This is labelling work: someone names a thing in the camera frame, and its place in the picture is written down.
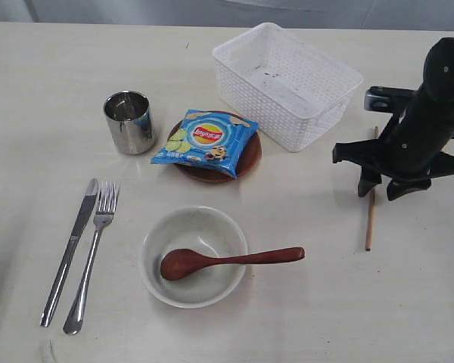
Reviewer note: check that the brown round plate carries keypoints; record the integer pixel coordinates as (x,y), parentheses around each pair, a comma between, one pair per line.
(249,158)

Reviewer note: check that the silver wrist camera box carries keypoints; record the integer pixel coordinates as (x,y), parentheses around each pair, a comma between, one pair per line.
(386,99)

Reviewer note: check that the blue chips bag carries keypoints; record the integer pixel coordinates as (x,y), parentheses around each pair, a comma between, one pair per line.
(209,140)

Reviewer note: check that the wooden chopstick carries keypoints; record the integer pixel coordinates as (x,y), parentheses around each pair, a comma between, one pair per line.
(370,220)

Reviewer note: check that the stainless steel cup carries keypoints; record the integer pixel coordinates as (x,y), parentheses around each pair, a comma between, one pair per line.
(128,117)

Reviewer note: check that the brown wooden spoon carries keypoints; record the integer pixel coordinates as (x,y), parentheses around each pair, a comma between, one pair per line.
(181,263)

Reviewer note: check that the white ceramic patterned bowl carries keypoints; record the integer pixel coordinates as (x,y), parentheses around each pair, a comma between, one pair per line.
(202,229)

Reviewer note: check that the white perforated plastic basket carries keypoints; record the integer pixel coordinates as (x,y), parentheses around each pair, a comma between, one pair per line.
(294,91)

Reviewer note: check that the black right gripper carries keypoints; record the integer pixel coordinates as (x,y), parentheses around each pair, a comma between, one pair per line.
(410,163)

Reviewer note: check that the stainless steel fork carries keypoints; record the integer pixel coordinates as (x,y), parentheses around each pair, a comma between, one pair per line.
(104,215)

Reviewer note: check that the stainless steel knife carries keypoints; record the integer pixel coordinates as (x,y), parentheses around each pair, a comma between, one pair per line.
(82,218)

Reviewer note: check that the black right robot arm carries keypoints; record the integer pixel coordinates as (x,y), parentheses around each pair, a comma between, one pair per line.
(430,113)

